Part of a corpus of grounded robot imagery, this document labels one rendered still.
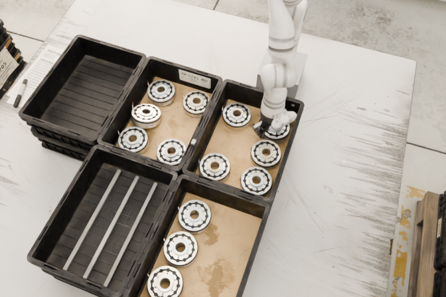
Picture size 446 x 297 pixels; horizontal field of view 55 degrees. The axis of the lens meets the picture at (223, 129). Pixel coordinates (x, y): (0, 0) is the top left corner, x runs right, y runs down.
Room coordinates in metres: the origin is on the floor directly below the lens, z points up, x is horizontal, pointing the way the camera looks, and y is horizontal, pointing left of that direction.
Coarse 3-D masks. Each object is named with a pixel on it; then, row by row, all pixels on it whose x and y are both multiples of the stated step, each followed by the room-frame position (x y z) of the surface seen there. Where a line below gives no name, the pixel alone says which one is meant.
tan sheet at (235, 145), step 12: (252, 108) 0.88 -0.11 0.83; (252, 120) 0.83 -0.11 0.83; (216, 132) 0.77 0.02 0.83; (228, 132) 0.78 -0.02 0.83; (240, 132) 0.78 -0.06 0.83; (252, 132) 0.78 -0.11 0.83; (216, 144) 0.73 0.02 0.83; (228, 144) 0.73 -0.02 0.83; (240, 144) 0.73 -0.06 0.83; (252, 144) 0.73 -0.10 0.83; (228, 156) 0.68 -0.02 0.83; (240, 156) 0.68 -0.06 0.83; (216, 168) 0.63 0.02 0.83; (240, 168) 0.63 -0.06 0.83; (276, 168) 0.63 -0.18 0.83; (228, 180) 0.59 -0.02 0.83
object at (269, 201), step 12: (240, 84) 0.92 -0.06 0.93; (216, 96) 0.86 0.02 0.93; (300, 108) 0.82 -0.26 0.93; (204, 120) 0.76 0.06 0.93; (288, 144) 0.68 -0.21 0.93; (192, 156) 0.63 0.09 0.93; (204, 180) 0.54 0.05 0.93; (216, 180) 0.54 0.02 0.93; (276, 180) 0.55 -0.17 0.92; (240, 192) 0.50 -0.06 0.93
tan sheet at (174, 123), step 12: (180, 84) 0.98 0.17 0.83; (144, 96) 0.92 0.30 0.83; (180, 96) 0.93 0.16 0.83; (168, 108) 0.87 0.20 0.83; (180, 108) 0.87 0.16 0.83; (168, 120) 0.82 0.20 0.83; (180, 120) 0.82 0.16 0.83; (192, 120) 0.82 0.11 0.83; (156, 132) 0.77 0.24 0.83; (168, 132) 0.77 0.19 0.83; (180, 132) 0.77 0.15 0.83; (192, 132) 0.77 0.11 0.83; (156, 144) 0.72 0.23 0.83; (156, 156) 0.67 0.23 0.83
